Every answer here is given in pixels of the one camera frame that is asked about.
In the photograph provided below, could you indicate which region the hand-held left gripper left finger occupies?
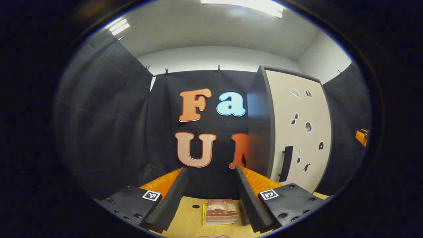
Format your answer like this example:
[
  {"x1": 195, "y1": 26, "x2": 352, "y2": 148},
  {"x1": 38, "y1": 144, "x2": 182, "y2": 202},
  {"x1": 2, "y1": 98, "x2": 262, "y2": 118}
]
[{"x1": 94, "y1": 167, "x2": 189, "y2": 234}]

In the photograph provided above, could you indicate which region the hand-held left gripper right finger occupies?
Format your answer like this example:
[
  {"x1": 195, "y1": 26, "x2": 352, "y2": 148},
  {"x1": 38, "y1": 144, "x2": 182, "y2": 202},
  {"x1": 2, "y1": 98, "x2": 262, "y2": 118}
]
[{"x1": 235, "y1": 165, "x2": 332, "y2": 234}]

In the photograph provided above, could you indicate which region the black cabinet door handle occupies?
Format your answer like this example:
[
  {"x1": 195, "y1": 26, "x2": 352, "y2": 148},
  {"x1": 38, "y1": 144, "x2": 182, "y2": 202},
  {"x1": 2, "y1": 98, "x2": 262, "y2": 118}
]
[{"x1": 279, "y1": 146, "x2": 293, "y2": 183}]

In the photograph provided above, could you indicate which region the grey cabinet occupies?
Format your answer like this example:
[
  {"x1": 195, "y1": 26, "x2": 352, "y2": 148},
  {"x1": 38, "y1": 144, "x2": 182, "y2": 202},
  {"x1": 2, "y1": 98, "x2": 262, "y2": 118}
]
[{"x1": 246, "y1": 65, "x2": 333, "y2": 195}]

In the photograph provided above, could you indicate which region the white paged book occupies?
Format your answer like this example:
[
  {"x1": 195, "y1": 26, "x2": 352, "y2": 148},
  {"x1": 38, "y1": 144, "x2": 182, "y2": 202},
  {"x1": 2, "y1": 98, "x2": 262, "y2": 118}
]
[{"x1": 204, "y1": 219, "x2": 238, "y2": 225}]

